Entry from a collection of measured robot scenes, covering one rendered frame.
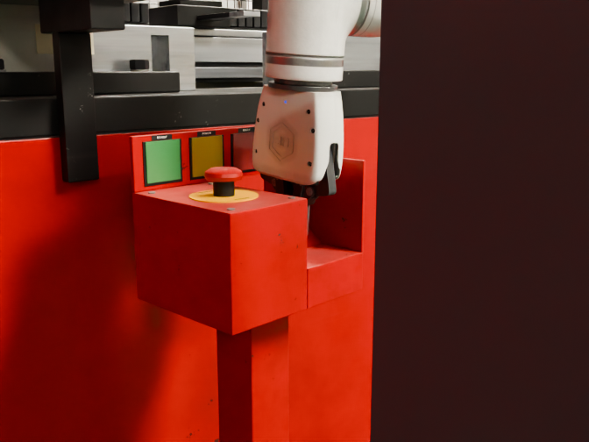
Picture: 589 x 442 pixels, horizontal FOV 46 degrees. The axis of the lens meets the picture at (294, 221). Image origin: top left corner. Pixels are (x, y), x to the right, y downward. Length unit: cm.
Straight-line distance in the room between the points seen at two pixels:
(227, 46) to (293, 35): 75
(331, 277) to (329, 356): 48
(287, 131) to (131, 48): 38
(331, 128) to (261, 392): 30
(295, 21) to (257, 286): 27
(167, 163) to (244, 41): 75
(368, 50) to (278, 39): 64
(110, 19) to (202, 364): 52
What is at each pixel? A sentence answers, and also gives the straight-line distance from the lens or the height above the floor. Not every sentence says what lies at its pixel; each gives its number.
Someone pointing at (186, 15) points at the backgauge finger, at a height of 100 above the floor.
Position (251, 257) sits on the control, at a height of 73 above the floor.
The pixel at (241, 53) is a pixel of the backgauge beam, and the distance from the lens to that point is 150.
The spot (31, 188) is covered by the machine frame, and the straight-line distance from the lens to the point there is 89.
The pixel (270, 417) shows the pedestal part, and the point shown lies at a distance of 83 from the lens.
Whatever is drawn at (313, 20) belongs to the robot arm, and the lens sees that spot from 73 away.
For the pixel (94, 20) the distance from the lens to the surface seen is 79.
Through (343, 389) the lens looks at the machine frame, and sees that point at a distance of 129.
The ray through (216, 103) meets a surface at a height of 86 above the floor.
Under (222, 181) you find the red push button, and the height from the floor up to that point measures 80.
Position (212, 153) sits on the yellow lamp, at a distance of 82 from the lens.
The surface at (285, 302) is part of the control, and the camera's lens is 72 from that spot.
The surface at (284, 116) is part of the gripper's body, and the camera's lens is 75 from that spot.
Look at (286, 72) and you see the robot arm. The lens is 73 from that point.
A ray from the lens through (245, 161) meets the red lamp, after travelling 86.
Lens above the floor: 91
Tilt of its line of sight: 12 degrees down
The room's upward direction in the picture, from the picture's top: straight up
